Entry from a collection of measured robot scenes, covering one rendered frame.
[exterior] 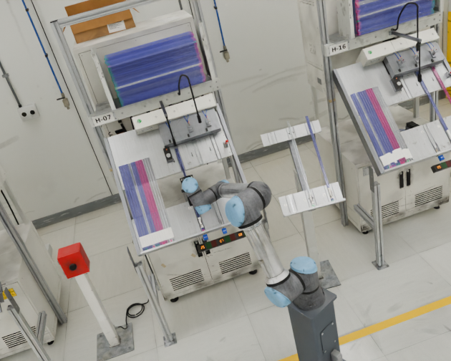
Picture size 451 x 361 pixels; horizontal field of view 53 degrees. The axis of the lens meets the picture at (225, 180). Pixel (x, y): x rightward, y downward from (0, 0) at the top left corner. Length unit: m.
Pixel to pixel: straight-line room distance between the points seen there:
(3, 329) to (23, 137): 1.77
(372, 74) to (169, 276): 1.82
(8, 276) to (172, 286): 1.01
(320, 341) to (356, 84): 1.53
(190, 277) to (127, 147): 0.98
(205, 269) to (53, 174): 1.98
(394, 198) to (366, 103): 0.78
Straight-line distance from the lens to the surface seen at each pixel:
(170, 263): 2.98
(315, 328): 2.24
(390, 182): 3.25
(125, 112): 2.66
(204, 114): 2.64
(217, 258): 3.03
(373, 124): 2.84
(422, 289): 3.05
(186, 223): 2.53
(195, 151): 2.63
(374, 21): 2.95
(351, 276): 3.13
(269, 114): 4.50
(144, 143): 2.67
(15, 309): 2.76
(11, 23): 4.11
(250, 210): 1.88
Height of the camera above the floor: 2.17
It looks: 30 degrees down
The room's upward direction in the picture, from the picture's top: 15 degrees counter-clockwise
